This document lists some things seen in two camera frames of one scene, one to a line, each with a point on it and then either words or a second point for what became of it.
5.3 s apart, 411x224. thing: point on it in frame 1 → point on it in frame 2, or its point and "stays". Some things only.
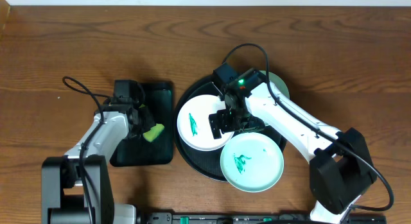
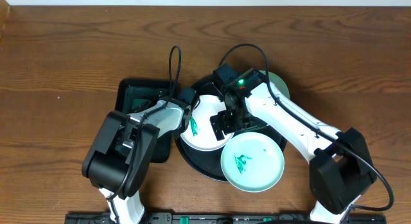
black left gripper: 146,120 → 187,118
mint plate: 279,85 stays
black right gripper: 255,123 stays
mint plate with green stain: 252,162 stays
